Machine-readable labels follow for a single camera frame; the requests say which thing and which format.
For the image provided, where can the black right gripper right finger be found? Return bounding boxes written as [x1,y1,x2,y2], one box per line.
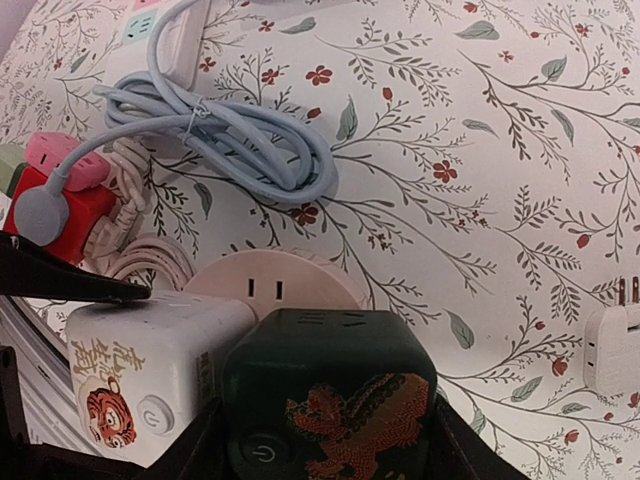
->
[434,394,527,480]

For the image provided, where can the light blue coiled cable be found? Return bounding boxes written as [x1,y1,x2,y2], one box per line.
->
[49,0,341,206]

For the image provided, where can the red cube socket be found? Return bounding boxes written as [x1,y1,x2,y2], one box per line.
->
[3,167,116,265]

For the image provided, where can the round pink socket base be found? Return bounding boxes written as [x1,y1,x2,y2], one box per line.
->
[184,249,369,320]

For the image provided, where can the pink coiled cable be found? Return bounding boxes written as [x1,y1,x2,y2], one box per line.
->
[82,137,196,294]

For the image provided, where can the white cube adapter red print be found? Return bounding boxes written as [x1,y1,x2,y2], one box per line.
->
[65,291,256,467]

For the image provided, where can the grey round plug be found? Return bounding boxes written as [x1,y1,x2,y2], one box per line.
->
[14,185,70,247]

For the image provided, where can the white plug adapter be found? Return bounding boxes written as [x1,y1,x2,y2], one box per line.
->
[583,276,639,396]

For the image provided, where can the dark green cube adapter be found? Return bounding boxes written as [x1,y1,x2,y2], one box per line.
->
[222,309,437,479]

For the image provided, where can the white multicolour power strip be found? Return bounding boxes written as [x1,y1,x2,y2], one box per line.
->
[102,0,214,86]

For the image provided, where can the floral patterned table mat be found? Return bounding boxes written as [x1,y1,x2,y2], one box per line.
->
[0,0,640,480]

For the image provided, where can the pink plug on red cube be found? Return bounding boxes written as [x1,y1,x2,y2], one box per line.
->
[24,132,112,194]

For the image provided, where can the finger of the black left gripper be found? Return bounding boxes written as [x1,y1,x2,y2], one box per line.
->
[1,231,151,303]

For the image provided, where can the aluminium front rail frame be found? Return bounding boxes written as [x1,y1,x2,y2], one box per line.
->
[1,296,100,455]

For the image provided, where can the green plug adapter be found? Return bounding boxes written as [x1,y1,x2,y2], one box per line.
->
[0,144,28,198]

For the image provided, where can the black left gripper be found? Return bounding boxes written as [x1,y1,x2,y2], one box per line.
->
[1,346,144,479]

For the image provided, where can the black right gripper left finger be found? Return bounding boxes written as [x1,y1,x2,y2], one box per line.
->
[135,398,225,480]

